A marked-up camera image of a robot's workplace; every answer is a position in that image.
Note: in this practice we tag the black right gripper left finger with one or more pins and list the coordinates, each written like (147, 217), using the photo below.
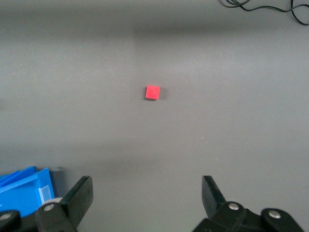
(72, 205)

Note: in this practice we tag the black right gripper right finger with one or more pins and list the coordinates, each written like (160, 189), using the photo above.
(224, 212)

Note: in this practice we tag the red cube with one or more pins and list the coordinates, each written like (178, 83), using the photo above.
(152, 92)

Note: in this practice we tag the blue plastic box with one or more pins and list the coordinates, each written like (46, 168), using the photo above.
(24, 191)

